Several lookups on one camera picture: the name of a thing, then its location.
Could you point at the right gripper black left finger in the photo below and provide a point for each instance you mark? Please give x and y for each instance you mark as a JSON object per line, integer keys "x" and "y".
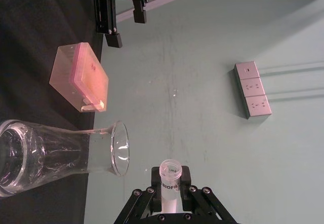
{"x": 155, "y": 188}

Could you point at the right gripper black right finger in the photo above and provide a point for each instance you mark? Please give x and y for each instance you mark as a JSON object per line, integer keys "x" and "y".
{"x": 186, "y": 191}

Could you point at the clear plastic tube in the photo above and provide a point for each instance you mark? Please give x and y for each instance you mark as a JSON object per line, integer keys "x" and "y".
{"x": 170, "y": 183}

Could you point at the clear plastic case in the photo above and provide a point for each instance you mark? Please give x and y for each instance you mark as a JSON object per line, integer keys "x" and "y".
{"x": 81, "y": 79}

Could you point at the black table cloth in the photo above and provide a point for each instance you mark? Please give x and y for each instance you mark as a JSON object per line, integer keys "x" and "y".
{"x": 38, "y": 31}

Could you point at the clear glass conical flask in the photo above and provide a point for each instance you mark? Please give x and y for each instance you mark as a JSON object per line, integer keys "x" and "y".
{"x": 58, "y": 155}

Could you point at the grey wall socket strip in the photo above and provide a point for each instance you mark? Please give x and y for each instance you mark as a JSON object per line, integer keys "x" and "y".
{"x": 251, "y": 89}

